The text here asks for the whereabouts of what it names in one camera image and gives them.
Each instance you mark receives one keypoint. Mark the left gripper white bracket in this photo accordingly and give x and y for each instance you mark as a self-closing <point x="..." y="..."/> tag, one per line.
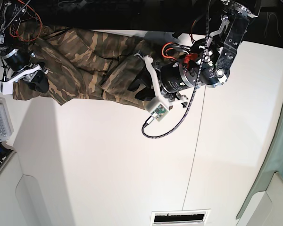
<point x="159" y="105"/>

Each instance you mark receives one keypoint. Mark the white floor vent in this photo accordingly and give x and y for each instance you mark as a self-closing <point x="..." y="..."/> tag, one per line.
<point x="180" y="218"/>

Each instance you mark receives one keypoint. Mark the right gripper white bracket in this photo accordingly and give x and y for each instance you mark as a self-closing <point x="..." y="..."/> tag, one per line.
<point x="34" y="75"/>

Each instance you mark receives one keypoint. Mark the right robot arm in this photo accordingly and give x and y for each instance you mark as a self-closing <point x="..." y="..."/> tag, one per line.
<point x="15" y="55"/>

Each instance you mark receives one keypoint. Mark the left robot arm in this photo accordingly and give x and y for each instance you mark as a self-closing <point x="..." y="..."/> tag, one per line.
<point x="206" y="62"/>

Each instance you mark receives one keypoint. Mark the camouflage t-shirt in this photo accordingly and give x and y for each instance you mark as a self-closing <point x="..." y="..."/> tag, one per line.
<point x="87" y="64"/>

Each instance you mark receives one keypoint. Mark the clear plastic storage box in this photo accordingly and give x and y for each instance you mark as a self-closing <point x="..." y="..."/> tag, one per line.
<point x="0" y="118"/>

